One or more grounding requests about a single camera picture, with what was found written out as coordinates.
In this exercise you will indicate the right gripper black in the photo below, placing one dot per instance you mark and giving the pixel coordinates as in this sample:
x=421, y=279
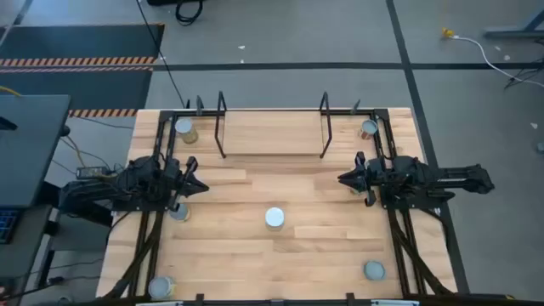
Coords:
x=373, y=178

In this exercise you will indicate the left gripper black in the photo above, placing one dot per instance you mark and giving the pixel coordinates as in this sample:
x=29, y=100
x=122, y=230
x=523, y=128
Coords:
x=176, y=180

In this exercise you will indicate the small yellow label can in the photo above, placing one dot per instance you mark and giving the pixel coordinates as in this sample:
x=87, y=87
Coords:
x=181, y=213

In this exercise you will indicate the red and green can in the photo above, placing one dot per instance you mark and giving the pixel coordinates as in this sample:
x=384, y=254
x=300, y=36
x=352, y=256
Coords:
x=369, y=126

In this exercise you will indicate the tall yellow and blue can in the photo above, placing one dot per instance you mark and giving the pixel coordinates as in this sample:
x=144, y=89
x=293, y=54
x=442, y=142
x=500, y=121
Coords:
x=184, y=126

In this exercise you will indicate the orange can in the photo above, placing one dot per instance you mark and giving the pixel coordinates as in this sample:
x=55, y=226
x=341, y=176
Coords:
x=274, y=217

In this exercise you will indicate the small brown label can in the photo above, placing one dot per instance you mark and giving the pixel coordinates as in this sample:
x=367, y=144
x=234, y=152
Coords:
x=374, y=270

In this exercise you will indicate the tall green can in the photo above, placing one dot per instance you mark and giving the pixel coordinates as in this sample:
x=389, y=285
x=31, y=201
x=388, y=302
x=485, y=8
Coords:
x=160, y=287

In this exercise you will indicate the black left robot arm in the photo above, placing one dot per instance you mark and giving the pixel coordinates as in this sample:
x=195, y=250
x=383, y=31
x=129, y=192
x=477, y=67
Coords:
x=127, y=183

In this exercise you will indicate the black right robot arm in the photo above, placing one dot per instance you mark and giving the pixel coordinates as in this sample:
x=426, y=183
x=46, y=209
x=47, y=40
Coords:
x=425, y=174

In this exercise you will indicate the wooden shelf with black brackets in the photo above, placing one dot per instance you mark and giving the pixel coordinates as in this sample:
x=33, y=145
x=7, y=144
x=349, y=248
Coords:
x=272, y=132

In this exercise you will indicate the black power adapter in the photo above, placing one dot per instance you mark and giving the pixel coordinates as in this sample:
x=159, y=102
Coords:
x=91, y=172

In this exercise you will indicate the white strip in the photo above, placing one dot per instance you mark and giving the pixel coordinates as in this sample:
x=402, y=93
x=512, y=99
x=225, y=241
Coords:
x=395, y=303
x=159, y=304

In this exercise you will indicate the black hazard-striped floor mat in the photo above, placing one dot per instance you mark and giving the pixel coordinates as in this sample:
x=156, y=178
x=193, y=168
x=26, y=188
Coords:
x=85, y=42
x=106, y=89

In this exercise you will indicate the dark grey desk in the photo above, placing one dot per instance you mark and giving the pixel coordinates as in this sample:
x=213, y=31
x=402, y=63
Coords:
x=30, y=149

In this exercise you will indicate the yellow plug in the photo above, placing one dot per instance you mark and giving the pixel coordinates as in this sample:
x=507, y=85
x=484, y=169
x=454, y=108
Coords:
x=446, y=32

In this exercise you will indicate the dark low side table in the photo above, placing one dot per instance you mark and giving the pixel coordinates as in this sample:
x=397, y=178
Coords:
x=25, y=255

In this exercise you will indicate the black box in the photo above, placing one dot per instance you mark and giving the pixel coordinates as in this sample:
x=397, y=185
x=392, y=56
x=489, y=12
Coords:
x=161, y=2

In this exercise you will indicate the backlit keyboard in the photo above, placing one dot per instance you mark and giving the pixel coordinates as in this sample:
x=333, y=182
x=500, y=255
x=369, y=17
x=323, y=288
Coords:
x=6, y=225

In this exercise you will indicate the grey metal table base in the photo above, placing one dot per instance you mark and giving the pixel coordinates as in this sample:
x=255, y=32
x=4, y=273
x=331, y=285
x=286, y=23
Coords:
x=510, y=33

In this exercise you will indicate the black metal table frame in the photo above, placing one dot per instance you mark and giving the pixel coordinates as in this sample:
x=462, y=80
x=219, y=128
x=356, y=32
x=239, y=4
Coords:
x=206, y=113

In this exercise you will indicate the black desk mount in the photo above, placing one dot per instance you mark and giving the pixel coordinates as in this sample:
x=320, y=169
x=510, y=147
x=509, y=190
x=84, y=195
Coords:
x=6, y=124

